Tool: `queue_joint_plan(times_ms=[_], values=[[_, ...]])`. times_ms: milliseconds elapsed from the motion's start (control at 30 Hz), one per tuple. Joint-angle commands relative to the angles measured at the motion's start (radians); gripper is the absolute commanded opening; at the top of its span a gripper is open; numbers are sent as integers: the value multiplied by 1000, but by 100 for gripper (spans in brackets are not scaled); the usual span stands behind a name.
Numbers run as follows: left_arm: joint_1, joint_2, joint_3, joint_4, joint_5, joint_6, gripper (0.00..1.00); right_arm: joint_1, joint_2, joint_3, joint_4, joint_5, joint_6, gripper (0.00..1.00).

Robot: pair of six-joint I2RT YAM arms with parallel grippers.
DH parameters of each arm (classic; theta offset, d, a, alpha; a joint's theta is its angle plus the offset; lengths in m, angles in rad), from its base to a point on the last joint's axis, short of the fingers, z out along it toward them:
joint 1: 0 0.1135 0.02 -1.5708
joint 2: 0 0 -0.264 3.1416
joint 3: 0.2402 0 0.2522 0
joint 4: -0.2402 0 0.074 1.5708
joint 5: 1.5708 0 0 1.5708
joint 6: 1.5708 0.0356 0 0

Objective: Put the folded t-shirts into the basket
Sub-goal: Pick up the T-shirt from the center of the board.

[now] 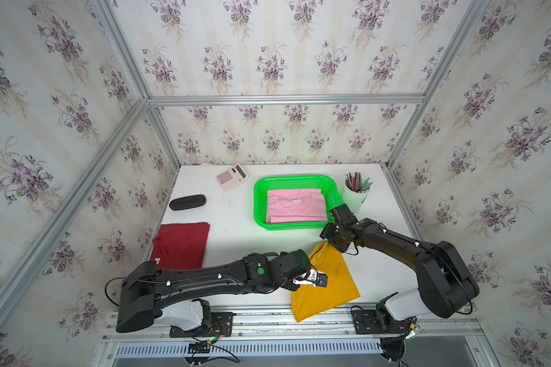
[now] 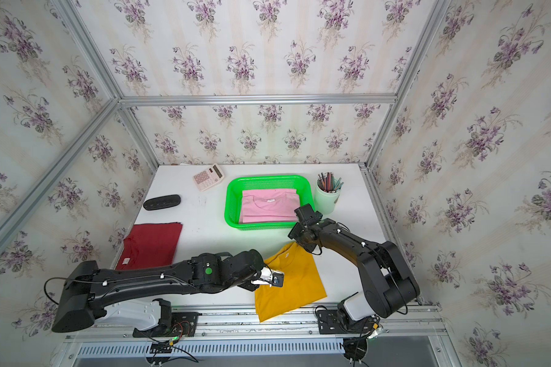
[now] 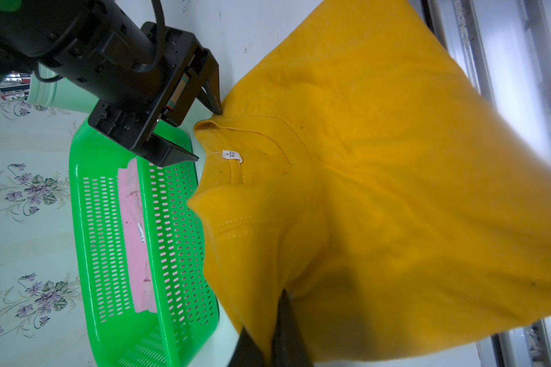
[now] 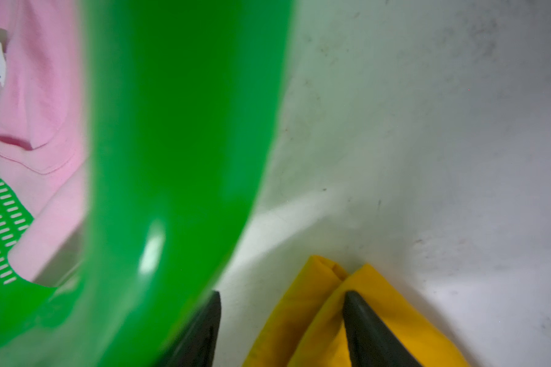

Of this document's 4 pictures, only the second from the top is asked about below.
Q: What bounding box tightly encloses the yellow t-shirt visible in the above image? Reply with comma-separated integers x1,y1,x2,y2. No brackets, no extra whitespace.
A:
254,242,327,323

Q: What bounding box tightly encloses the pink t-shirt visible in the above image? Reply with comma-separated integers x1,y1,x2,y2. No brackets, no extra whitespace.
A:
240,189,300,224

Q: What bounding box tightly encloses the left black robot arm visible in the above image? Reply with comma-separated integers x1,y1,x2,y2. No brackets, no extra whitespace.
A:
51,249,285,333

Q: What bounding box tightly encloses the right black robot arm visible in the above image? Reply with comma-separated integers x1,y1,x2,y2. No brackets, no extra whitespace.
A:
289,204,420,321

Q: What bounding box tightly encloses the red folded t-shirt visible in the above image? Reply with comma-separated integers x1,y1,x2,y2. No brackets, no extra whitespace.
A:
115,223,183,271

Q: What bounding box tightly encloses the coloured pencils bunch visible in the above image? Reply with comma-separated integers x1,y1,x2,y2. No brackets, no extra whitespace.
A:
317,172,344,194

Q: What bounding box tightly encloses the pink calculator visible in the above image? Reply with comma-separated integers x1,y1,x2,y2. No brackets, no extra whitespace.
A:
193,164,225,191

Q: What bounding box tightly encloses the small circuit board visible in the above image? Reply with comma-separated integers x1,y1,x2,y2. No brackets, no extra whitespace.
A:
148,341,174,355

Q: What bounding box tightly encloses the black oval case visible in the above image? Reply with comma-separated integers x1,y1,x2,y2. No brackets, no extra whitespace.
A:
143,194,182,211

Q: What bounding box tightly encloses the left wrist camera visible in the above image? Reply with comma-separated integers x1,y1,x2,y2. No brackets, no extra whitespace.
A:
270,272,285,287

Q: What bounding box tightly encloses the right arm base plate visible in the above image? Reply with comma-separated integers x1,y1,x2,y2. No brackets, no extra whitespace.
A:
314,292,380,335

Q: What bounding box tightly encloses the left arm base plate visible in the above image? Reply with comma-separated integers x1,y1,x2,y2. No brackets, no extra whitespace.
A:
132,298,201,339

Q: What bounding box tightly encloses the black round floor mount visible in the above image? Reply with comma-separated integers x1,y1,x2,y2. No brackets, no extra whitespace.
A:
342,338,368,363

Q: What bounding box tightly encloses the aluminium front rail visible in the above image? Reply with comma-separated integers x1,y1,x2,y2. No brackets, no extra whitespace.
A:
66,304,446,343

